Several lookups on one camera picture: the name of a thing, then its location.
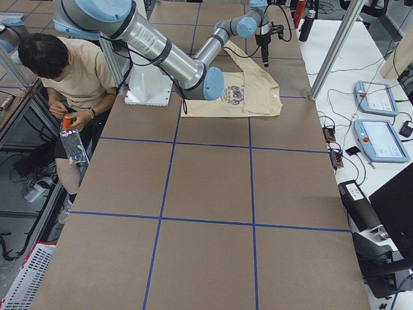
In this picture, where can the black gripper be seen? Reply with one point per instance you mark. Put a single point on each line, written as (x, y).
(261, 39)

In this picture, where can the beige long sleeve shirt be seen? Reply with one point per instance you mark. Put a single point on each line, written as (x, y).
(250, 92)

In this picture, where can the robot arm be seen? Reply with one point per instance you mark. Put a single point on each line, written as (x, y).
(254, 22)
(120, 20)

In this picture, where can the black thermos bottle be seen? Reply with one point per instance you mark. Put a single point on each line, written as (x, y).
(307, 25)

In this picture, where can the red thermos bottle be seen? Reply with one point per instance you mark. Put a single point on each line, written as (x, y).
(299, 11)

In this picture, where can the far teach pendant tablet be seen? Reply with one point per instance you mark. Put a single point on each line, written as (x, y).
(375, 98)

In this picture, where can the teach pendant tablet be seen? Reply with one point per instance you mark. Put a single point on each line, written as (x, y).
(379, 141)
(375, 98)

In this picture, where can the near teach pendant tablet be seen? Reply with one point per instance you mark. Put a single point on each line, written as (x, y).
(379, 141)

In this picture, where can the brown paper table cover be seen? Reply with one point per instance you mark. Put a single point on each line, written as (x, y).
(209, 213)

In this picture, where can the person in beige shirt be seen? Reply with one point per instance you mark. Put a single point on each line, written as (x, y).
(77, 78)

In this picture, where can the black monitor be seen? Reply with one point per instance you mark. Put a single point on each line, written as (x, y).
(392, 203)

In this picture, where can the orange snack packet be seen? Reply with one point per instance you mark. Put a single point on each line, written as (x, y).
(66, 122)

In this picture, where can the silver foil bag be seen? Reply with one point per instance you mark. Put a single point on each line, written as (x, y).
(73, 147)

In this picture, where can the white power strip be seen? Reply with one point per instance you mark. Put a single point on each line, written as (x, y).
(33, 191)

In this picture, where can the white plastic basket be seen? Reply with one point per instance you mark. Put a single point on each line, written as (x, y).
(29, 278)

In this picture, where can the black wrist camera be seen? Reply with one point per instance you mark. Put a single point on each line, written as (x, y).
(277, 30)

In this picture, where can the aluminium frame post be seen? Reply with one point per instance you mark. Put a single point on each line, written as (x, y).
(341, 35)

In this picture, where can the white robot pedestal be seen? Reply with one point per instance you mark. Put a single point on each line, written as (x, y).
(148, 86)

